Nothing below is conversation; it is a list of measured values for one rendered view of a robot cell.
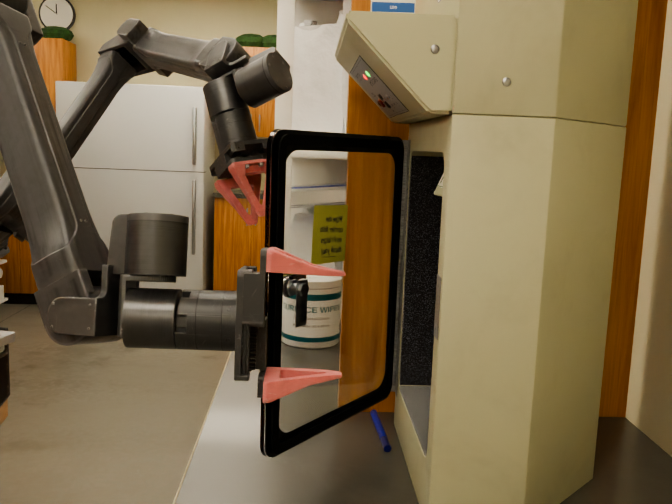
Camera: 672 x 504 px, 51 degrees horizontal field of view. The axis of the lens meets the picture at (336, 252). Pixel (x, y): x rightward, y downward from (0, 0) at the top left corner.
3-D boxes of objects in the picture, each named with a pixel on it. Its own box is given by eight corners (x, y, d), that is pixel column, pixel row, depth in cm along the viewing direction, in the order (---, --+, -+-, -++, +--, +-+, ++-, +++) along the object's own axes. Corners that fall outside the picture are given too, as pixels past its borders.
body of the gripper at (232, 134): (252, 174, 106) (240, 128, 107) (277, 150, 97) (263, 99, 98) (211, 180, 102) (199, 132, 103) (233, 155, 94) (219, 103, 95)
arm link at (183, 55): (152, 76, 139) (111, 36, 133) (171, 55, 140) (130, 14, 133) (254, 109, 106) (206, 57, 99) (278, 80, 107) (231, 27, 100)
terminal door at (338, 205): (391, 396, 111) (404, 137, 105) (264, 462, 86) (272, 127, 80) (387, 394, 111) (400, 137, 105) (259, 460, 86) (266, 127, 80)
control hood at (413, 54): (408, 123, 106) (412, 55, 104) (452, 113, 74) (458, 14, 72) (332, 120, 105) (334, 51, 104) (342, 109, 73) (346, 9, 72)
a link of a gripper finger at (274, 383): (345, 329, 64) (241, 325, 64) (342, 406, 65) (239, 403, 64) (341, 318, 71) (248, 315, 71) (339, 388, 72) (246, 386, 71)
